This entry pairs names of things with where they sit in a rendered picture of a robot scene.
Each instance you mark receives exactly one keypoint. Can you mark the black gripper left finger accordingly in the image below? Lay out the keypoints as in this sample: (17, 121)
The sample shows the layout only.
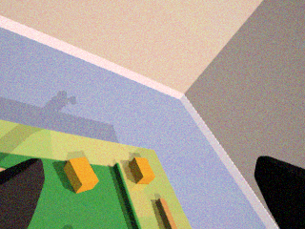
(20, 187)

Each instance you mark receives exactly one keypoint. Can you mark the green putting mat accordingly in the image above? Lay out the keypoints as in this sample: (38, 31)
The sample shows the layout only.
(59, 207)

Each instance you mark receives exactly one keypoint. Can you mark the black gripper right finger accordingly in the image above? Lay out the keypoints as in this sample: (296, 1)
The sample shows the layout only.
(283, 186)

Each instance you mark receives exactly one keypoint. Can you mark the orange rectangular block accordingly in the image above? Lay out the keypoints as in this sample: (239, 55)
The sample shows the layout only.
(80, 174)
(140, 169)

